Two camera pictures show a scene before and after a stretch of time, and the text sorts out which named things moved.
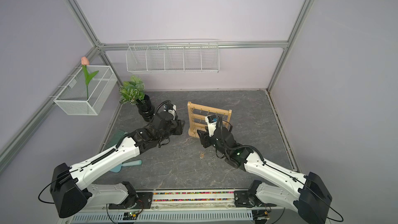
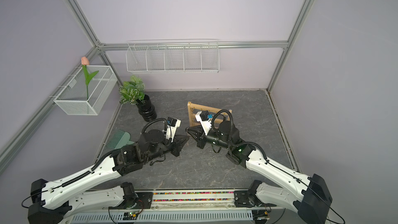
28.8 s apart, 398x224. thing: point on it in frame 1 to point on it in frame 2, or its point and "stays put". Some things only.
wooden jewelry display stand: x=196 y=115 stays put
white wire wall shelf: x=196 y=55 stays put
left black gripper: x=179 y=127 to x=177 y=141
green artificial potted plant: x=132 y=91 stays put
